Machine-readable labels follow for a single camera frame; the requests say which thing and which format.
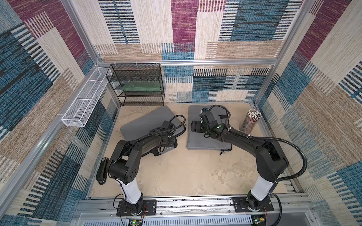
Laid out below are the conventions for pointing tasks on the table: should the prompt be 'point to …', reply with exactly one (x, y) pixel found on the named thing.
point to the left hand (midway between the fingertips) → (171, 142)
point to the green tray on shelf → (141, 86)
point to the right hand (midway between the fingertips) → (199, 126)
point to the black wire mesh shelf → (119, 73)
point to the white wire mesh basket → (78, 112)
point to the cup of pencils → (252, 117)
